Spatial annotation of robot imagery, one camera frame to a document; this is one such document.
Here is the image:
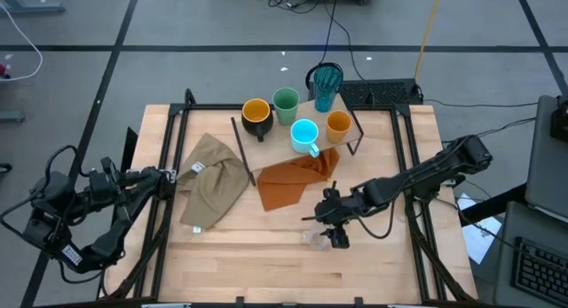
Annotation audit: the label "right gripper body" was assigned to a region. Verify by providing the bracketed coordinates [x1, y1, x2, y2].
[313, 179, 370, 250]

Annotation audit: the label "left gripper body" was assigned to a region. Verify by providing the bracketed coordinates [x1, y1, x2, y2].
[85, 155, 134, 225]

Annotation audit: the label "clear glass footed mug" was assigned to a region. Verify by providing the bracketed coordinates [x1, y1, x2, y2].
[301, 226, 333, 252]

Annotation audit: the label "cyan mug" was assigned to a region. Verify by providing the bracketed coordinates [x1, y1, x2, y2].
[289, 118, 321, 160]

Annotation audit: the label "orange plastic cup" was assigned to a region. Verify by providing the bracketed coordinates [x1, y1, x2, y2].
[324, 109, 353, 145]

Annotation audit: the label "green ribbed plastic cup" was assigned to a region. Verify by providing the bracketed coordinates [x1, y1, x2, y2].
[271, 86, 301, 127]

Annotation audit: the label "black mug orange inside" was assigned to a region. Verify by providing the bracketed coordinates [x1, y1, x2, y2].
[240, 97, 275, 143]

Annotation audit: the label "blue faceted plastic tumbler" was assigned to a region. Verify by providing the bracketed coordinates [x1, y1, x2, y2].
[312, 65, 344, 114]

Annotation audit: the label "orange cloth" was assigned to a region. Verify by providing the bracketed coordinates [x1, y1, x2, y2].
[256, 146, 343, 213]

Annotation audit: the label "khaki cloth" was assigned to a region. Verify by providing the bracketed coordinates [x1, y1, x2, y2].
[176, 131, 251, 230]

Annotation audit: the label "black keyboard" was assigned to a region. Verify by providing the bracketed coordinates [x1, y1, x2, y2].
[509, 235, 568, 307]
[308, 77, 423, 108]

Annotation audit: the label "black headphones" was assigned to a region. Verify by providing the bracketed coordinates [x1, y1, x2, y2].
[304, 61, 345, 92]

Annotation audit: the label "white paper sheet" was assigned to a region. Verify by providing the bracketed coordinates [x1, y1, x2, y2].
[455, 191, 503, 265]

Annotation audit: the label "grey desk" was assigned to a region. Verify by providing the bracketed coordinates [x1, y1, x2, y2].
[491, 199, 568, 308]

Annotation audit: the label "small black device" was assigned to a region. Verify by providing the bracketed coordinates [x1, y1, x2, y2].
[548, 96, 568, 144]

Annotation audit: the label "black aluminium table frame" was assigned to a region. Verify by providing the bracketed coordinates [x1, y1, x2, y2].
[95, 88, 479, 308]

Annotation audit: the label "wooden shelf black frame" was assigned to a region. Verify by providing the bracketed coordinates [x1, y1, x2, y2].
[229, 92, 366, 186]

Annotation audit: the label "white cable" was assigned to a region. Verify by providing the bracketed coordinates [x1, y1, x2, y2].
[0, 0, 44, 83]

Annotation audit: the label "black cable bundle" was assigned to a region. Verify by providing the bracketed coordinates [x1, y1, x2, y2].
[267, 0, 370, 82]

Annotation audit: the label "yellow cable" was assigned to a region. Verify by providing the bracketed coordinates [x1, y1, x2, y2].
[412, 0, 446, 83]

